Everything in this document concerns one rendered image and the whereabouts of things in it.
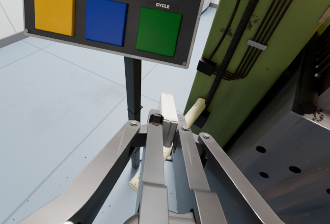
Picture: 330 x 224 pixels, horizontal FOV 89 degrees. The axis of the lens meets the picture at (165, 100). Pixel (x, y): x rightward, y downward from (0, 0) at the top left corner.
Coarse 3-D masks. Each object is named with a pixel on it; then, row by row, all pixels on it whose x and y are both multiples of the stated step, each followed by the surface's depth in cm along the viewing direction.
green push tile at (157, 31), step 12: (144, 12) 30; (156, 12) 29; (168, 12) 29; (144, 24) 30; (156, 24) 30; (168, 24) 30; (180, 24) 30; (144, 36) 31; (156, 36) 31; (168, 36) 30; (144, 48) 31; (156, 48) 31; (168, 48) 31
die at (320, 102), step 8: (328, 40) 50; (328, 72) 38; (320, 80) 39; (328, 80) 35; (320, 88) 37; (328, 88) 34; (320, 96) 35; (328, 96) 34; (320, 104) 36; (328, 104) 35
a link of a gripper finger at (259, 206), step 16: (208, 144) 13; (208, 160) 13; (224, 160) 12; (208, 176) 12; (224, 176) 11; (240, 176) 11; (224, 192) 11; (240, 192) 10; (256, 192) 10; (224, 208) 11; (240, 208) 9; (256, 208) 9
